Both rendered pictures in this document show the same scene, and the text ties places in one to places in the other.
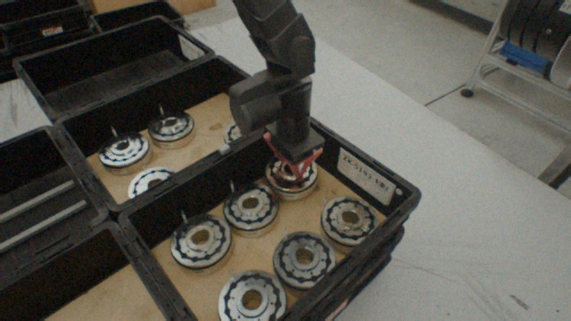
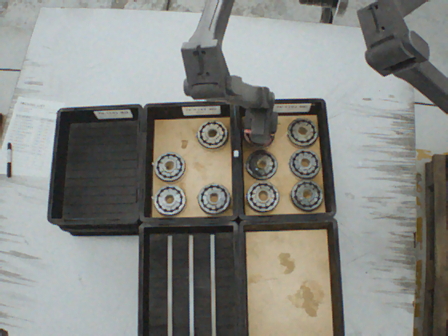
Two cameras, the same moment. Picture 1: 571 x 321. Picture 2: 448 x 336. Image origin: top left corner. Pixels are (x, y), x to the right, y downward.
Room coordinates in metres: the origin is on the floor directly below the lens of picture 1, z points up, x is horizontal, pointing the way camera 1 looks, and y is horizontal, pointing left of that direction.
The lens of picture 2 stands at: (0.10, 0.51, 2.36)
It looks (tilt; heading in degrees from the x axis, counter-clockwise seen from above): 72 degrees down; 317
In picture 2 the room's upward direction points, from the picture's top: 6 degrees counter-clockwise
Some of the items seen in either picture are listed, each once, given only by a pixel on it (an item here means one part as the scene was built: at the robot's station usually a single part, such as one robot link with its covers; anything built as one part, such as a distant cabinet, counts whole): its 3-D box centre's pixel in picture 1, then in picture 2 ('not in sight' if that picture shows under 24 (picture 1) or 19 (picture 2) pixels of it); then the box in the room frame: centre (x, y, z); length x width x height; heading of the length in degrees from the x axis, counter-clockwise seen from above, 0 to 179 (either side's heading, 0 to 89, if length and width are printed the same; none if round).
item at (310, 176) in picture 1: (291, 169); (259, 133); (0.45, -0.01, 0.87); 0.10 x 0.10 x 0.01
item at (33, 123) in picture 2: not in sight; (30, 135); (1.16, 0.50, 0.70); 0.33 x 0.23 x 0.01; 124
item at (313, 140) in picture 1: (293, 123); (262, 118); (0.45, -0.01, 1.00); 0.10 x 0.07 x 0.07; 35
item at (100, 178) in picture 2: (125, 78); (100, 168); (0.77, 0.42, 0.87); 0.40 x 0.30 x 0.11; 132
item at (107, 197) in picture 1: (179, 119); (188, 160); (0.55, 0.22, 0.92); 0.40 x 0.30 x 0.02; 132
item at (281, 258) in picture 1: (304, 258); (305, 163); (0.27, -0.03, 0.86); 0.10 x 0.10 x 0.01
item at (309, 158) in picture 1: (295, 155); not in sight; (0.44, -0.02, 0.92); 0.07 x 0.07 x 0.09; 35
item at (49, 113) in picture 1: (118, 61); (96, 162); (0.77, 0.42, 0.92); 0.40 x 0.30 x 0.02; 132
